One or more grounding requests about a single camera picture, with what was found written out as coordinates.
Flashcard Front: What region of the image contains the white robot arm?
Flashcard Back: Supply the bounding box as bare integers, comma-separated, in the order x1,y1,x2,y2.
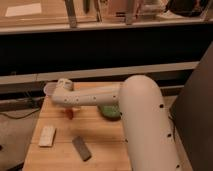
52,75,182,171

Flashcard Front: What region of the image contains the dark grey rectangular block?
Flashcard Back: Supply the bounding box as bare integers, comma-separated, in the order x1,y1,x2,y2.
72,136,92,161

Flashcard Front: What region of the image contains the green bowl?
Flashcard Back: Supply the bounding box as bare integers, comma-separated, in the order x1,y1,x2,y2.
98,106,120,120

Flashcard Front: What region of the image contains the white rectangular block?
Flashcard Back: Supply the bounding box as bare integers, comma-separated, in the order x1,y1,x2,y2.
38,126,56,147

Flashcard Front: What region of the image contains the dark panel at right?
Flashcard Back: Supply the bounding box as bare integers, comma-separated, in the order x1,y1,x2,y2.
170,41,213,171

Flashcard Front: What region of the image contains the black cable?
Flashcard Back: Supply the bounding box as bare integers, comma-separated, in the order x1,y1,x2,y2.
0,96,43,120

